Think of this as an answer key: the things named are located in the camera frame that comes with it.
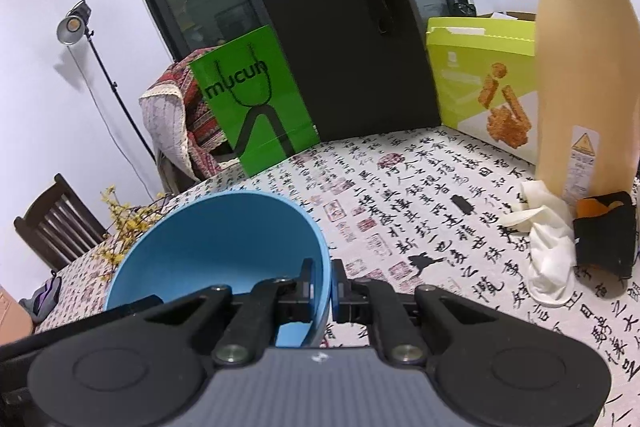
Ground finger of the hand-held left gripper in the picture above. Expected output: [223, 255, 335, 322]
[0, 296, 163, 360]

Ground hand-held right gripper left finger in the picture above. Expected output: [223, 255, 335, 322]
[145, 258, 317, 365]

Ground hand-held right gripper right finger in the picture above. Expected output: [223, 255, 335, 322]
[330, 258, 501, 365]

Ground blue bowl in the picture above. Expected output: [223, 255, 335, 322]
[104, 191, 332, 349]

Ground yellow blossom branch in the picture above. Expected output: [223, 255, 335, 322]
[100, 187, 168, 280]

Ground purple cloth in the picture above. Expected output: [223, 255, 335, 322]
[19, 274, 63, 323]

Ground dark wooden chair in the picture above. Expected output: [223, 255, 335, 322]
[14, 173, 108, 273]

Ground calligraphy print tablecloth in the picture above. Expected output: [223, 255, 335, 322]
[30, 127, 640, 427]

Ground pink hard case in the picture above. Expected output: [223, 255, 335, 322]
[0, 287, 36, 348]

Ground green paper bag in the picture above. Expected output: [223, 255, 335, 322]
[188, 24, 320, 178]

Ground grey lace-trimmed cloth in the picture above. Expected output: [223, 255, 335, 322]
[139, 84, 193, 180]

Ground red patterned blanket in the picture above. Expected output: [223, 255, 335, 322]
[150, 49, 231, 178]

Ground white rubber glove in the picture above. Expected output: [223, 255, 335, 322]
[500, 179, 576, 308]

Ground yellow-green snack box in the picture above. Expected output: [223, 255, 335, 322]
[426, 17, 541, 158]

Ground black paper bag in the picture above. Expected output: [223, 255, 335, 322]
[262, 0, 442, 142]

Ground black and orange object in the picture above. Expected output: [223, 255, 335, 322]
[572, 191, 640, 278]

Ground studio lamp on stand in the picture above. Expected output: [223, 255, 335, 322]
[56, 0, 157, 162]

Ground beige thermos jug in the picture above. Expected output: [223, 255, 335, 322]
[530, 0, 640, 208]

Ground cardboard box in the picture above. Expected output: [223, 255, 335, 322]
[475, 11, 537, 22]

